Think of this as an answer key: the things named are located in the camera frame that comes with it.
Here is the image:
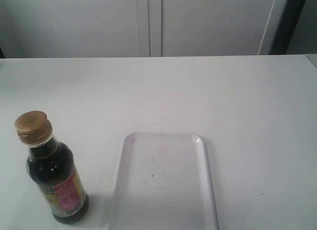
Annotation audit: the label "dark soy sauce bottle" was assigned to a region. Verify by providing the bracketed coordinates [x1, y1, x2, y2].
[14, 111, 89, 225]

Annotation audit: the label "clear plastic tray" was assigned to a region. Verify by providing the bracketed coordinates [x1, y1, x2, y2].
[106, 132, 219, 230]

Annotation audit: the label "white cabinet doors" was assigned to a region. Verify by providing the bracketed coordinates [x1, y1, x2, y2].
[0, 0, 287, 58]

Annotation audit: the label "dark vertical post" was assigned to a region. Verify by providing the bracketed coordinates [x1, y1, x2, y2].
[268, 0, 306, 55]

